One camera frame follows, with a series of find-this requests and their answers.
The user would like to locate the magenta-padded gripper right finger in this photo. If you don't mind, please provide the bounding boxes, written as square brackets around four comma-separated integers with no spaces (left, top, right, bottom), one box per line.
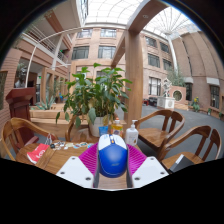
[126,143,170,189]

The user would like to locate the yellow flowering plant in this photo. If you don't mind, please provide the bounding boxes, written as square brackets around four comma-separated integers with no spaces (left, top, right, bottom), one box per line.
[190,96,201,113]

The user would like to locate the white statue on pedestal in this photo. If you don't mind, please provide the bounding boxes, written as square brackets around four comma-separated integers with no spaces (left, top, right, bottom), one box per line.
[156,78,176,109]

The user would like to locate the blue and white computer mouse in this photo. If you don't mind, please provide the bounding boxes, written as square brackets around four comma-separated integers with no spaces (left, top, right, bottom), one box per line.
[97,133,129,179]

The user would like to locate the green potted plant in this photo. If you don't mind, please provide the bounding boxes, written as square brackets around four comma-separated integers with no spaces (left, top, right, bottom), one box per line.
[55,62,133,138]

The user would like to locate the blue squeeze tube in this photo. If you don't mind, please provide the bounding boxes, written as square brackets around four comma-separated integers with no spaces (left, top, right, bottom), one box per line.
[98,125,110,137]

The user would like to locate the dark red wooden lectern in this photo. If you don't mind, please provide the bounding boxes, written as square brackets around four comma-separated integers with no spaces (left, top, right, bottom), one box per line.
[5,87,40,148]

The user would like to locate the small printed cards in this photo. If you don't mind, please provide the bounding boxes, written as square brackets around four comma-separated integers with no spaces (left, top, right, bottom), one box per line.
[49,140,96,150]

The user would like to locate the yellow dish soap bottle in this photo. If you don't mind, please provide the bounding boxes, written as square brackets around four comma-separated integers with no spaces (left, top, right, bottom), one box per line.
[110,117,124,138]

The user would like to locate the white pump bottle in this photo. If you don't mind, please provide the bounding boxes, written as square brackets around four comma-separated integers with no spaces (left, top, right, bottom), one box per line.
[124,119,139,147]

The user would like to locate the spiky agave plant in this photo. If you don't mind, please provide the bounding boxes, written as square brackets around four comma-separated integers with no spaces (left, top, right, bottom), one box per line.
[34,94,56,111]

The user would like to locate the black notebook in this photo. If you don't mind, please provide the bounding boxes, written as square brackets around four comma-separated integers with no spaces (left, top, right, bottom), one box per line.
[168,153,195,174]

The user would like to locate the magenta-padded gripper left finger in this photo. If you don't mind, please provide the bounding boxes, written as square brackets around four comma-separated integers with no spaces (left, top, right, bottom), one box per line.
[55,143,101,189]

